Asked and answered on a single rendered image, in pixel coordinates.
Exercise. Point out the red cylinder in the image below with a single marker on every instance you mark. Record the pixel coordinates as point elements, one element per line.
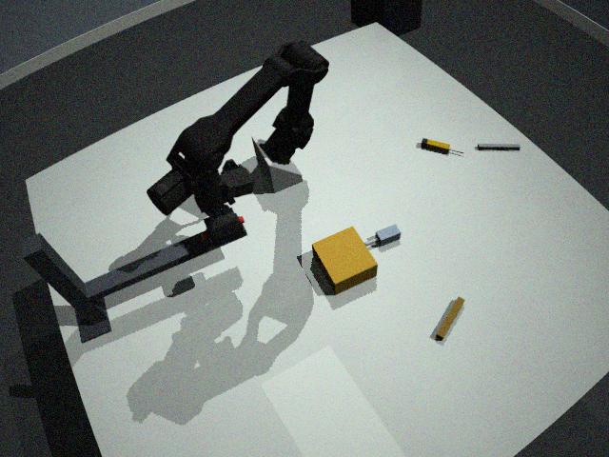
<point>205,235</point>

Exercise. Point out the brown rectangular bar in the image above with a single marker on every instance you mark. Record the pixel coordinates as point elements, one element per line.
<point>450,318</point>

